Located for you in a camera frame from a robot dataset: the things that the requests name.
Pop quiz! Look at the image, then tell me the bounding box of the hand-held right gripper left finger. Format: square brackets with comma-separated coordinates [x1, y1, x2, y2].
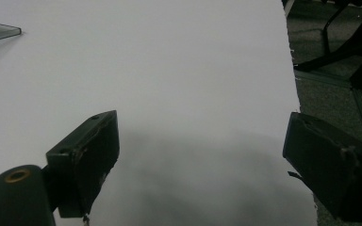
[45, 109, 121, 219]

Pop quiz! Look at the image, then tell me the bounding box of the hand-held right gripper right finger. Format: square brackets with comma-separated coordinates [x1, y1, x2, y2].
[282, 111, 362, 223]

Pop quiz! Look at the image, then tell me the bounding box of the black chair base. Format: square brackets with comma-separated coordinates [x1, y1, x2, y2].
[281, 0, 362, 92]

